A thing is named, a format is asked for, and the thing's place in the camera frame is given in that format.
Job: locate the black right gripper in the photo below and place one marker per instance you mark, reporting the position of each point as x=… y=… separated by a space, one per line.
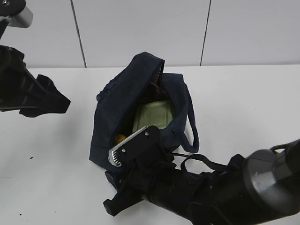
x=151 y=176

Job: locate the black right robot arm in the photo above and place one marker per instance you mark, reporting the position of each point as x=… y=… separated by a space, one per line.
x=252 y=190

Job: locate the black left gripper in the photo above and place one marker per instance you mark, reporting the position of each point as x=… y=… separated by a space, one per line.
x=20 y=90

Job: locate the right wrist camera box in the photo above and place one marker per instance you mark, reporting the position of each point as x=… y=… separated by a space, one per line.
x=134 y=145

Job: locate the dark blue lunch bag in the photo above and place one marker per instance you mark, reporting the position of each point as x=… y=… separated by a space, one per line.
x=143 y=95

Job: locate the yellow squash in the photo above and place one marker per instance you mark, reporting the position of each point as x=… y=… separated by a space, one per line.
x=119 y=138

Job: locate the green lid glass container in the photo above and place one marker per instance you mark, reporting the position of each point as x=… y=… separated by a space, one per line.
x=159 y=114

